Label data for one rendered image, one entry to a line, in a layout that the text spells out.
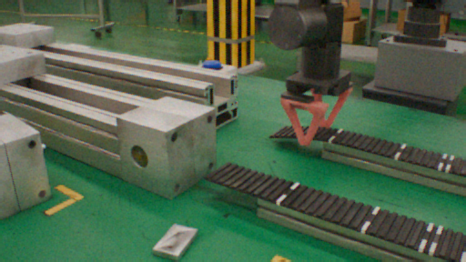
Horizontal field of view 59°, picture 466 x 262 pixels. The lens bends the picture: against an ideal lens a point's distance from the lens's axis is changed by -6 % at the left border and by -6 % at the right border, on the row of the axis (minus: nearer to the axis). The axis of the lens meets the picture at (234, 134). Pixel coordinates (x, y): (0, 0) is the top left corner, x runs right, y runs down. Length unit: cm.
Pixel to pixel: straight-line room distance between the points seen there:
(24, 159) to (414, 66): 81
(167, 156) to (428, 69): 66
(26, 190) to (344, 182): 42
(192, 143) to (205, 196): 7
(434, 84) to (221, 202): 62
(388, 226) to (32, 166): 42
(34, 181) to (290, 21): 38
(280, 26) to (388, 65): 52
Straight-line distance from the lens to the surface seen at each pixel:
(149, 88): 80
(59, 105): 69
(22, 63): 87
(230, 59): 400
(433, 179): 64
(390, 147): 66
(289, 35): 56
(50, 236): 53
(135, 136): 57
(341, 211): 49
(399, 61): 104
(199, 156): 59
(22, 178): 58
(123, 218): 54
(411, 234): 48
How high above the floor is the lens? 108
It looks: 23 degrees down
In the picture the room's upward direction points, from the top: straight up
